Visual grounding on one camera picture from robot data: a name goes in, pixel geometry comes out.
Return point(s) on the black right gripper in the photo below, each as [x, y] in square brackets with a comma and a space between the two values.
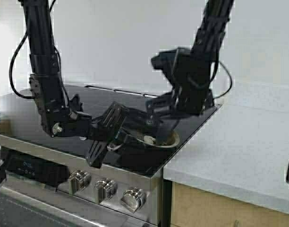
[190, 94]

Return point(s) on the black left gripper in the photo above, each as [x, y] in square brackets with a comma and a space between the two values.
[103, 129]

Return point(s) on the small black frying pan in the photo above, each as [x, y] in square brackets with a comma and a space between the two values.
[137, 142]

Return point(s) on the raw grey shrimp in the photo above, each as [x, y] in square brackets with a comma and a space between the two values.
[149, 140]

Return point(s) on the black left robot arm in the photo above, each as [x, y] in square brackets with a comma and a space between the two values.
[63, 117]

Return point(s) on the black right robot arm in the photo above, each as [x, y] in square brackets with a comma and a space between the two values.
[210, 35]

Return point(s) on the middle chrome stove knob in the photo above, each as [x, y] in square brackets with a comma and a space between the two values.
[104, 189]

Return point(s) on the left chrome stove knob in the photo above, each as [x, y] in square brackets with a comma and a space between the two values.
[78, 180]

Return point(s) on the wooden cabinet under counter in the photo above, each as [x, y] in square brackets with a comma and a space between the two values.
[193, 207]

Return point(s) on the stainless steel induction stove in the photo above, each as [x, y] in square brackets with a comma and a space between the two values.
[35, 192]

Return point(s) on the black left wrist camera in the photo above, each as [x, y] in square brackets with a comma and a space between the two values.
[75, 104]

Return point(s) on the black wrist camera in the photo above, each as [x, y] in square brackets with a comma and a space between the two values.
[75, 104]
[164, 61]

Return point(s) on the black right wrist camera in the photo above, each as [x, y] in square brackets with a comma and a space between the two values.
[164, 61]

